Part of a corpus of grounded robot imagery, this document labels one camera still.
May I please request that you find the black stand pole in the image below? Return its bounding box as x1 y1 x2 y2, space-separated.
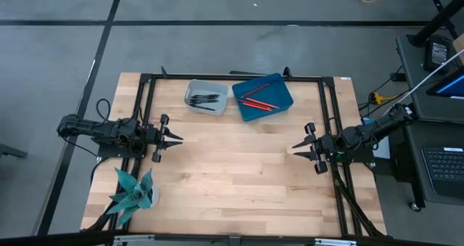
409 0 464 47

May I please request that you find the black laptop keyboard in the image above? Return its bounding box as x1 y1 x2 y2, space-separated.
420 146 464 200

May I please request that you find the white paper sheet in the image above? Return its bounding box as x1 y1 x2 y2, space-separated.
371 140 391 160

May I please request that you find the black furniture leg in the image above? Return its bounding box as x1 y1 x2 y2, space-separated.
0 143 28 159

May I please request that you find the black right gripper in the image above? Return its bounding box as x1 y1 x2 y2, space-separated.
291 121 340 175

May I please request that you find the grey plastic bin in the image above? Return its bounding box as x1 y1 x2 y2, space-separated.
183 78 230 117

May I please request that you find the brown cardboard box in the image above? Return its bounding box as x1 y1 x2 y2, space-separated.
452 33 464 64

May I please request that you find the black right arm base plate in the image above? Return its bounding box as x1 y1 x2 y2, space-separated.
323 144 376 164

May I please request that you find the teal potted plant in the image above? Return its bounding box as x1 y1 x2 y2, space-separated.
104 167 161 228

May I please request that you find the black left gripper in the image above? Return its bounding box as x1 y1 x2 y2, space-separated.
139 113 184 163

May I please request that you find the black front crossbar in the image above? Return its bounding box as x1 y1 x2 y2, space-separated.
0 230 464 246

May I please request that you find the orange pencil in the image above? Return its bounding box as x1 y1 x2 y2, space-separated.
241 102 273 112

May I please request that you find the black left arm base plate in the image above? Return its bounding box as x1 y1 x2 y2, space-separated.
96 136 150 159

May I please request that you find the blue plastic bin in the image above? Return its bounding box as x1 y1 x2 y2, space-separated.
231 73 294 123

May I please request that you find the black cart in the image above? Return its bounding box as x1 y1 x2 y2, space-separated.
394 33 464 208

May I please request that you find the white cable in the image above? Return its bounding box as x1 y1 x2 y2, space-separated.
384 48 464 116

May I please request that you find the black power adapter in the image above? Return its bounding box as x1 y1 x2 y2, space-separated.
423 34 453 73

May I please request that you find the black table frame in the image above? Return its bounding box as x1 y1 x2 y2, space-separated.
81 66 387 239

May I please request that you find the blue lit screen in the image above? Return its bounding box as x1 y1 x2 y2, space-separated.
426 67 464 101

